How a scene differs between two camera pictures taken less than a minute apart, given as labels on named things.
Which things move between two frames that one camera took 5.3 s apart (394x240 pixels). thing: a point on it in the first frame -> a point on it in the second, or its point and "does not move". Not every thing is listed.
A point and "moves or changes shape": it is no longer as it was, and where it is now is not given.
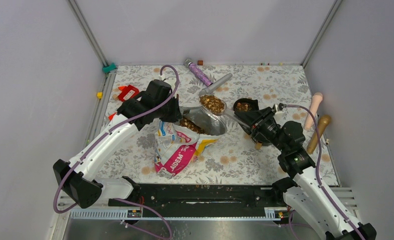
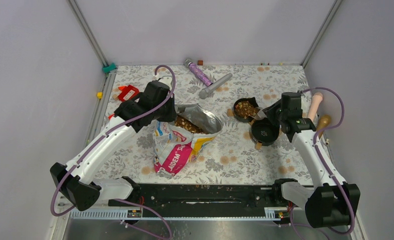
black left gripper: (176, 115) does not move
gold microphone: (324, 121) does not move
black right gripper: (252, 117) -> (270, 110)
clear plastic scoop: (219, 106) moves or changes shape
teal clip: (106, 69) does not move
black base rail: (204, 197) does not move
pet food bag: (176, 145) moves or changes shape
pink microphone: (317, 98) does not move
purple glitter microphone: (189, 63) does not move
